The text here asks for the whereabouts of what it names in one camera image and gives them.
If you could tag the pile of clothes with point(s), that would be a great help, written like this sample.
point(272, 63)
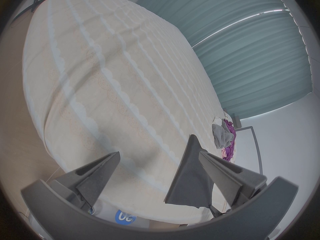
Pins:
point(222, 136)

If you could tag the bed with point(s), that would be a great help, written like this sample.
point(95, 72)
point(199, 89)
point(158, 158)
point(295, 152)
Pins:
point(112, 84)

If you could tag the grey bedside table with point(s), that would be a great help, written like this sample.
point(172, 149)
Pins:
point(236, 120)

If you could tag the blue-green curtain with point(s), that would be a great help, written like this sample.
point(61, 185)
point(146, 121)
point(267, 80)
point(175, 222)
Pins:
point(212, 9)
point(262, 66)

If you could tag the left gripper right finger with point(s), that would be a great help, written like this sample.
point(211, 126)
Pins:
point(225, 181)

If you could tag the black T-shirt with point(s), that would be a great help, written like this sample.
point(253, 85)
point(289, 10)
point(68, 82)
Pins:
point(192, 179)

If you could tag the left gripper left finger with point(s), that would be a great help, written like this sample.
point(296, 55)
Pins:
point(95, 181)

